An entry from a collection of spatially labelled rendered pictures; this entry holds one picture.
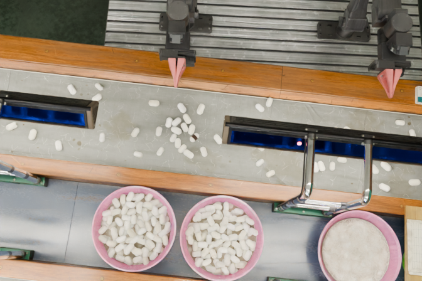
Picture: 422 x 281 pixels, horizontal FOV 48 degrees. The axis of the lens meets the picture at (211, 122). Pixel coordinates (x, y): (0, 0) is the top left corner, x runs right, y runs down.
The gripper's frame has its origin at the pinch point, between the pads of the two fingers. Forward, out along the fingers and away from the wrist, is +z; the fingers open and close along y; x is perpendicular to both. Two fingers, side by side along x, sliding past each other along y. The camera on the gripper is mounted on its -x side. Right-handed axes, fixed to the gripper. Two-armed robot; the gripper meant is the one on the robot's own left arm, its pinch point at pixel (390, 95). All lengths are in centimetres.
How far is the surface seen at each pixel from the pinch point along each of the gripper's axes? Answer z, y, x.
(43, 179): 25, -104, 34
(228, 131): 13.3, -45.0, -3.2
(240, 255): 46, -38, 31
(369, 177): 24.3, -9.0, -6.3
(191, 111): -1, -56, 33
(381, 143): 14.9, -5.0, -4.8
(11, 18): -67, -156, 109
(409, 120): -1.6, 19.7, 32.7
